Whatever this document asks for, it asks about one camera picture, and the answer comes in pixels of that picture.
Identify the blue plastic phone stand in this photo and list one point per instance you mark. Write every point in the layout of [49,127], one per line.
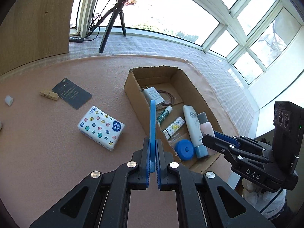
[153,128]

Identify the small white translucent cap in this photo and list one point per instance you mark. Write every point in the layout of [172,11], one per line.
[8,100]

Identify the white sunscreen bottle blue cap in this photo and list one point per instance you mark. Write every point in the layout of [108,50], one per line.
[193,128]

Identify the green lip balm tube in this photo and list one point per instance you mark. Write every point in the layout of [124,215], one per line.
[163,115]

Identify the white cloth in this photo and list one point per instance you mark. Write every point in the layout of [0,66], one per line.
[268,201]

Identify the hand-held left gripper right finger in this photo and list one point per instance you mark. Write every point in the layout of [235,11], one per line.
[157,180]

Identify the blue round tape measure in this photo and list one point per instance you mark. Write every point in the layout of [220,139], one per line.
[185,149]

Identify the cardboard box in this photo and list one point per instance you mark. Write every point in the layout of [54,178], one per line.
[135,95]

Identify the oak wooden board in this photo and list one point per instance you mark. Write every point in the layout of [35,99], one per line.
[35,23]

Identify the wooden clothespin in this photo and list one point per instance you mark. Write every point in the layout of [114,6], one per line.
[48,95]

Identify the light blue power adapter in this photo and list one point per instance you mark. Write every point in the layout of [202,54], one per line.
[154,95]

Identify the dark grey card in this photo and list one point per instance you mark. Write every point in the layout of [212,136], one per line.
[71,92]

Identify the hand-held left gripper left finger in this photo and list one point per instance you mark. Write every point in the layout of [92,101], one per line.
[147,178]

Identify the black tripod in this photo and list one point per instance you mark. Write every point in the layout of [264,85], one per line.
[106,35]

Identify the pink bottle grey cap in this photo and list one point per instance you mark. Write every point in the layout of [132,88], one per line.
[206,128]

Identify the black power strip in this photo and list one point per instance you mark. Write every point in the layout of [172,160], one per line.
[76,40]

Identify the patterned tissue pack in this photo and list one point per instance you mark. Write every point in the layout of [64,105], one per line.
[102,128]

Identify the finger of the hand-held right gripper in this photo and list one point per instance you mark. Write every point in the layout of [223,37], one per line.
[225,136]
[220,144]

